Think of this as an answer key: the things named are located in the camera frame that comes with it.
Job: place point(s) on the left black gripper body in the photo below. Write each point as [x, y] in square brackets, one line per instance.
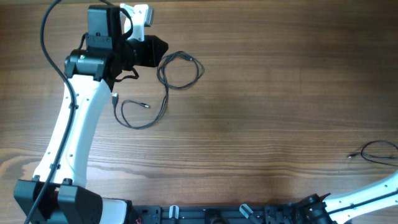
[145, 54]

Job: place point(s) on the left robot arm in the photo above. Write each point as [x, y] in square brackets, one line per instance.
[114, 43]

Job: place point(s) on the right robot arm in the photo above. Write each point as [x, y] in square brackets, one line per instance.
[341, 208]

